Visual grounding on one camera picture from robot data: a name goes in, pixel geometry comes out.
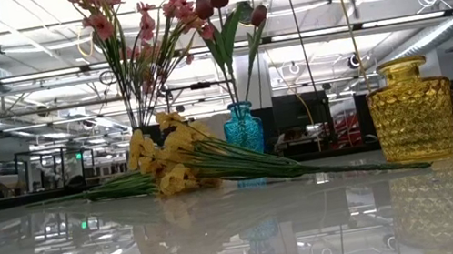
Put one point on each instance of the pink artificial flower bunch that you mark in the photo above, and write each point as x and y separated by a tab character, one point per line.
184	11
146	25
101	25

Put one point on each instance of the yellow artificial flower bunch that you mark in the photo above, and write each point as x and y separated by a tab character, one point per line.
103	190
260	163

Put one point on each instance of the yellow glass vase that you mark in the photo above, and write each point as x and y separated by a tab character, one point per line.
411	114

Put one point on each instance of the blue glass vase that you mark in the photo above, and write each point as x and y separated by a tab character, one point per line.
243	131

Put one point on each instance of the black cabinet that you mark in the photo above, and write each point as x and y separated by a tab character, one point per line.
298	115

